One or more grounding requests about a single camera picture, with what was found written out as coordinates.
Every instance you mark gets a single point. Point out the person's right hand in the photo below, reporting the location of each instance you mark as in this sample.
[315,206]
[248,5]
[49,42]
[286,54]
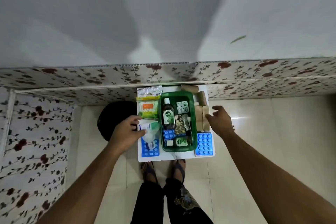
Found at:
[221,122]

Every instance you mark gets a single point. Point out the person's left hand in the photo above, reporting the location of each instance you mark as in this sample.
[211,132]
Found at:
[123,134]

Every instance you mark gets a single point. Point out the person's right thumb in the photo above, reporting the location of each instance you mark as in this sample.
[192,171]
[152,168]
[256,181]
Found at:
[208,118]

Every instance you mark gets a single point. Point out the person's left thumb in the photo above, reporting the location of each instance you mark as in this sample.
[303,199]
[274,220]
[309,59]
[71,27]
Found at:
[139,133]

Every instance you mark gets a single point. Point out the white and green medicine box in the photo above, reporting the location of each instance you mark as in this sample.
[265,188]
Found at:
[145,127]

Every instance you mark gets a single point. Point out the person's right forearm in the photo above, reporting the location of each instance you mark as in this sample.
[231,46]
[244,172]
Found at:
[273,179]

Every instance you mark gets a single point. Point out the person's left forearm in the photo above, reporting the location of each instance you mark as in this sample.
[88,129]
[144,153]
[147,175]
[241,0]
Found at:
[86,184]

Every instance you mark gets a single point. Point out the clear plastic bag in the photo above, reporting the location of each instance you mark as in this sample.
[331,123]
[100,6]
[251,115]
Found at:
[152,133]

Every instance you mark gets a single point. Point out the green plastic tray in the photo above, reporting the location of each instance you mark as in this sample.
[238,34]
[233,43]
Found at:
[193,126]

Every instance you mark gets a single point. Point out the brown bandage roll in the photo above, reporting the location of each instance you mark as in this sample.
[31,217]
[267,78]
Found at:
[190,88]
[201,98]

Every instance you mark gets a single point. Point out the large blue blister pack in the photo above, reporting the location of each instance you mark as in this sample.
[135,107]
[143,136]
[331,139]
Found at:
[154,151]
[204,144]

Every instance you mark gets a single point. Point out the brown herb packet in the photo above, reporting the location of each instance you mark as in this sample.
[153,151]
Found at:
[182,124]

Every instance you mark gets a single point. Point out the green and yellow packet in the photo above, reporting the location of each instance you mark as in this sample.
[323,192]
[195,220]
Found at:
[148,107]

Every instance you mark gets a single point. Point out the silver blister pack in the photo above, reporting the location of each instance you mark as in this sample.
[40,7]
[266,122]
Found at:
[183,107]

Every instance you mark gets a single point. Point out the small blue blister pack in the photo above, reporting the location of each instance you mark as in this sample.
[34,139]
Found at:
[168,134]

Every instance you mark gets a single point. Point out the black round stool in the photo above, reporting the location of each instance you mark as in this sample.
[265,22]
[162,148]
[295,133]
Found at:
[115,116]

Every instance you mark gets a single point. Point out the small white box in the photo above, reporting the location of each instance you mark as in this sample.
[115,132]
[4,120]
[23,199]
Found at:
[169,143]

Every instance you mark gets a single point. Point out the brown antiseptic bottle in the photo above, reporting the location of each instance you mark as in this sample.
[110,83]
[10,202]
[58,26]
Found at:
[168,116]

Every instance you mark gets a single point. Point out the small green label bottle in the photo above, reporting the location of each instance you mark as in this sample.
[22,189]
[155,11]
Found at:
[182,142]

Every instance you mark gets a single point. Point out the person's left sandal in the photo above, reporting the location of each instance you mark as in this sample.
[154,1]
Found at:
[149,172]

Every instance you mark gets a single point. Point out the person's sandal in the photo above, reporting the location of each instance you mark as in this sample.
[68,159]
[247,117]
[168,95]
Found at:
[179,170]
[149,172]

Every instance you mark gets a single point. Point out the silver foil packet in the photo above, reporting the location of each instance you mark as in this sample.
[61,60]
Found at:
[149,91]

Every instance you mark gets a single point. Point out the person's right sandal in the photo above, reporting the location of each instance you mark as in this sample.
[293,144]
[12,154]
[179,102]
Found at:
[179,170]

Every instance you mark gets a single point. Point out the person's left leg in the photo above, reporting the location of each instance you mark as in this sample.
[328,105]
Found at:
[147,205]

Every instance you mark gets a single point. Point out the person's leg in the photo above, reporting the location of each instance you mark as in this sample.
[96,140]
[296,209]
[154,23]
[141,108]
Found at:
[183,202]
[147,205]

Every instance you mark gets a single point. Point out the person's right leg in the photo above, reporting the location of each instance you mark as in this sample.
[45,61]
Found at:
[183,202]

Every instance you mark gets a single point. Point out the floral patterned panel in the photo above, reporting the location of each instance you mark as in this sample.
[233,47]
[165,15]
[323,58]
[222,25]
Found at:
[39,139]

